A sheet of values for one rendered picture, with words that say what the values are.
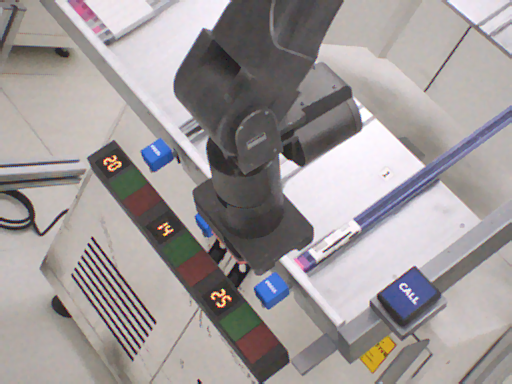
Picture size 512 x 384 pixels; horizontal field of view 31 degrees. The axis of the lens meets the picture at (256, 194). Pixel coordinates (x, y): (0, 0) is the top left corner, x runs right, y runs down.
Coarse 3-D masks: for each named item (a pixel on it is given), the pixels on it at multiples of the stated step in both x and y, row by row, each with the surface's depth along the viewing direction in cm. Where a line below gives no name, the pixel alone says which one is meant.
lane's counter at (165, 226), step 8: (160, 216) 104; (168, 216) 104; (152, 224) 104; (160, 224) 104; (168, 224) 104; (176, 224) 104; (152, 232) 103; (160, 232) 103; (168, 232) 103; (176, 232) 103; (160, 240) 103
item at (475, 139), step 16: (480, 128) 103; (496, 128) 103; (464, 144) 103; (480, 144) 103; (448, 160) 102; (416, 176) 101; (432, 176) 101; (400, 192) 100; (368, 208) 100; (384, 208) 99; (368, 224) 99; (304, 256) 97
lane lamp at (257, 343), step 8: (256, 328) 97; (264, 328) 97; (248, 336) 96; (256, 336) 96; (264, 336) 96; (272, 336) 96; (240, 344) 96; (248, 344) 96; (256, 344) 96; (264, 344) 96; (272, 344) 96; (248, 352) 95; (256, 352) 95; (264, 352) 95; (256, 360) 95
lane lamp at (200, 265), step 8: (200, 256) 101; (208, 256) 101; (184, 264) 101; (192, 264) 101; (200, 264) 101; (208, 264) 101; (184, 272) 101; (192, 272) 100; (200, 272) 100; (208, 272) 100; (192, 280) 100; (200, 280) 100
